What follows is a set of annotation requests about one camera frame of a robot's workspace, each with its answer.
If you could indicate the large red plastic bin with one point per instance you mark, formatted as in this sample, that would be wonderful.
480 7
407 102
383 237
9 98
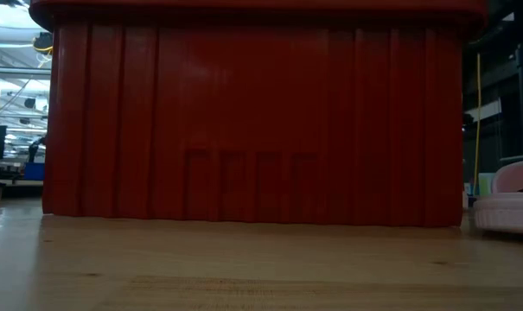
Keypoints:
252 108

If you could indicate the blue box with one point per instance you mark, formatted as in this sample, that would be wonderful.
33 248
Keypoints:
34 171

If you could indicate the light green box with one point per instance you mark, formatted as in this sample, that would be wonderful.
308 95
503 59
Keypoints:
488 183

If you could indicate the grey ceiling beam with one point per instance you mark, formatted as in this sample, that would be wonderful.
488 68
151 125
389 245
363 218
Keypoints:
19 71

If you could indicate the white wall panel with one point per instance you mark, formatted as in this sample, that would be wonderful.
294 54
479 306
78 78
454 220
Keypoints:
488 111

